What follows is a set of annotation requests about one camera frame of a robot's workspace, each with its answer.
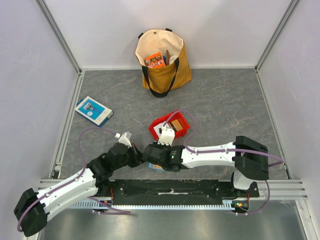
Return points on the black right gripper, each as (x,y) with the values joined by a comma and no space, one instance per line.
(148,154)

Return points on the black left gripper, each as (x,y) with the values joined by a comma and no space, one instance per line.
(136,154)

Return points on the blue leather card holder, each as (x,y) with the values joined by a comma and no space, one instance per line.
(154,167)

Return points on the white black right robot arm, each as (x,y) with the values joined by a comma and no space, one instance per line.
(248,157)

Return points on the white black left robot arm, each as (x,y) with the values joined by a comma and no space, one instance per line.
(36,208)

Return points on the stack of white cards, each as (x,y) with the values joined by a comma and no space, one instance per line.
(158,130)

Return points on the gold card in bin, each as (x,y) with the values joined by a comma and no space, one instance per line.
(176,125)

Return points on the red plastic bin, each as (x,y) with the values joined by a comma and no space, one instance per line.
(162,119)

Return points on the blue white razor box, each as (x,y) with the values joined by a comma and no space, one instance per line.
(93,111)

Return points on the brown tote bag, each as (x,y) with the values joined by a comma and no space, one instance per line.
(160,81)

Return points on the orange snack packet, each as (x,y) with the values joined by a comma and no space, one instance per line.
(155,61)

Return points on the brown item in bag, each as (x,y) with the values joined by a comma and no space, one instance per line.
(168,59)

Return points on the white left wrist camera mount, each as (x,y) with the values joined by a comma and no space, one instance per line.
(124,138)

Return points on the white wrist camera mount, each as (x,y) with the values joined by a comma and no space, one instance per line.
(124,138)
(167,136)

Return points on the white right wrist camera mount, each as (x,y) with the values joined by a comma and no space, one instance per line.
(167,136)

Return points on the grey slotted cable duct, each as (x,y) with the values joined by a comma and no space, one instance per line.
(100,204)

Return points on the aluminium frame rail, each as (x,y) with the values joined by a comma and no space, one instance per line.
(286,189)

